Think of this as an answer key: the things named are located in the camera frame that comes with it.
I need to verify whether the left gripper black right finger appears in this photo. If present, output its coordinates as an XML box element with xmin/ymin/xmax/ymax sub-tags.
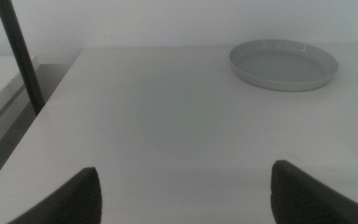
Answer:
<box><xmin>270</xmin><ymin>159</ymin><xmax>358</xmax><ymax>224</ymax></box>

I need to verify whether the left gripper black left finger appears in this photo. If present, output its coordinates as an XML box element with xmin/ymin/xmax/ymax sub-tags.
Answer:
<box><xmin>7</xmin><ymin>167</ymin><xmax>103</xmax><ymax>224</ymax></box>

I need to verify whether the grey shallow bowl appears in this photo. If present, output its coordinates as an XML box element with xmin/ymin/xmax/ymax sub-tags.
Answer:
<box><xmin>228</xmin><ymin>39</ymin><xmax>339</xmax><ymax>92</ymax></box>

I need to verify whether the black stand pole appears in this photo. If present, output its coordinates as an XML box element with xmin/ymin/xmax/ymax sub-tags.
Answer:
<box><xmin>0</xmin><ymin>0</ymin><xmax>47</xmax><ymax>116</ymax></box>

